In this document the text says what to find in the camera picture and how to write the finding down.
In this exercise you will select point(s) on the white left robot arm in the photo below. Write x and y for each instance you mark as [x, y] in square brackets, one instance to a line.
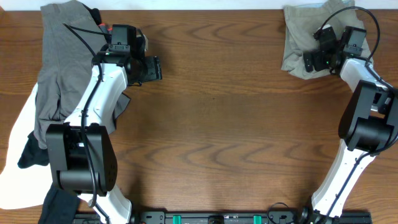
[82, 159]

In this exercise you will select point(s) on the white garment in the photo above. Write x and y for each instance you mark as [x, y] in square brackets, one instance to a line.
[23, 188]

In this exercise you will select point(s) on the grey shorts on pile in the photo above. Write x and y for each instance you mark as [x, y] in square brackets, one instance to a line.
[70, 37]

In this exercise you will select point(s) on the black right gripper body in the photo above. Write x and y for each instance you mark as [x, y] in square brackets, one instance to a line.
[321, 61]

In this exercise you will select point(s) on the black trousers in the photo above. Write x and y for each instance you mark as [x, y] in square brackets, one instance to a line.
[59, 207]

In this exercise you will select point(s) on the khaki shorts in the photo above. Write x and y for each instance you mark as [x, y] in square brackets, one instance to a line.
[302, 22]

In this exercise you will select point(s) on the black garment with red trim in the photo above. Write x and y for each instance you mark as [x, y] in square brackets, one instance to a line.
[95, 14]

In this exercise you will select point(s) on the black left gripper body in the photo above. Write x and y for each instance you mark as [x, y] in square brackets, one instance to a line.
[147, 70]

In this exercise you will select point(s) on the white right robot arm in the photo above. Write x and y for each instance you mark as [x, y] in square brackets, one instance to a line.
[367, 127]

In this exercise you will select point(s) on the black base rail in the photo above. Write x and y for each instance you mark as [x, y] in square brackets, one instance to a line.
[224, 218]

